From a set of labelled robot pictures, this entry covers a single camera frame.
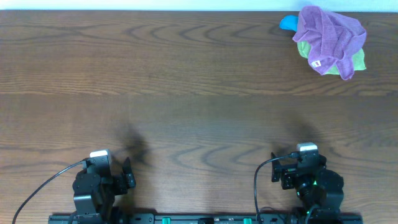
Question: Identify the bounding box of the black cable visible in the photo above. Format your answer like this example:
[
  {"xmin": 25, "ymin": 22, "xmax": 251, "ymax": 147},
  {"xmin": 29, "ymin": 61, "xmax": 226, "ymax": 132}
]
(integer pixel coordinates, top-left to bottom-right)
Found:
[
  {"xmin": 253, "ymin": 154, "xmax": 295, "ymax": 224},
  {"xmin": 11, "ymin": 159, "xmax": 88, "ymax": 224}
]

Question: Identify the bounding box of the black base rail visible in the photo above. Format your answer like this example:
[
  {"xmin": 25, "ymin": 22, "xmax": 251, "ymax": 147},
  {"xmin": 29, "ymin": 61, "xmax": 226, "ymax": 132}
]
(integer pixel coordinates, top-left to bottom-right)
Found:
[{"xmin": 48, "ymin": 213, "xmax": 364, "ymax": 224}]

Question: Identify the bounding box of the left black cable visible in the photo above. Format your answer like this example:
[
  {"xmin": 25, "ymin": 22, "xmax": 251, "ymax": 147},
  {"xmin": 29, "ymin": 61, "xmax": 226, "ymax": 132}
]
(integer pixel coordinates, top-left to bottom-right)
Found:
[{"xmin": 11, "ymin": 159, "xmax": 88, "ymax": 224}]

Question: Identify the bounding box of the right black cable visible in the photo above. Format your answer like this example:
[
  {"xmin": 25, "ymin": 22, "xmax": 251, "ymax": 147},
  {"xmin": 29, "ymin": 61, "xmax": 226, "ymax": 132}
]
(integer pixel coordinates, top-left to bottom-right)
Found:
[{"xmin": 253, "ymin": 154, "xmax": 295, "ymax": 224}]

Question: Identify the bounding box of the green cloth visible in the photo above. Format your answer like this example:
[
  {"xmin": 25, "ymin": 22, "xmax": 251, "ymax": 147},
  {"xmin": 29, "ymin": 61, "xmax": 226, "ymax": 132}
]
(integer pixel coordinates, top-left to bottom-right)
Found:
[{"xmin": 297, "ymin": 41, "xmax": 366, "ymax": 75}]

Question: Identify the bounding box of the purple cloth with label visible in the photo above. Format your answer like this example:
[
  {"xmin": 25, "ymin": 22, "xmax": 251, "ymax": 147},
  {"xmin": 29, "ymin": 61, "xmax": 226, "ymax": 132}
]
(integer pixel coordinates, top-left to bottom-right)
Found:
[{"xmin": 293, "ymin": 6, "xmax": 367, "ymax": 80}]

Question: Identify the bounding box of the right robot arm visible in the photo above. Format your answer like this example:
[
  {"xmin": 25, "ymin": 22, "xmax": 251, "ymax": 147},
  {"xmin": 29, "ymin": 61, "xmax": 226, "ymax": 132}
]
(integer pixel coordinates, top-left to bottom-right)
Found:
[{"xmin": 271, "ymin": 151, "xmax": 344, "ymax": 223}]

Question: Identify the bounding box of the blue cloth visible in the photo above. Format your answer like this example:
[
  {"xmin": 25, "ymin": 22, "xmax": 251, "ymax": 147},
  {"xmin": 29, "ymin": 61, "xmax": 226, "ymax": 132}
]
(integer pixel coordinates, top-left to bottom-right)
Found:
[{"xmin": 279, "ymin": 15, "xmax": 299, "ymax": 32}]

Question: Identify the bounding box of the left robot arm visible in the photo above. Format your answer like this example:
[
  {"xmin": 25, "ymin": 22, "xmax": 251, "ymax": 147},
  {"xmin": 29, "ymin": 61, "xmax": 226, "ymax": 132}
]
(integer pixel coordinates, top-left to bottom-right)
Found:
[{"xmin": 67, "ymin": 156, "xmax": 136, "ymax": 224}]

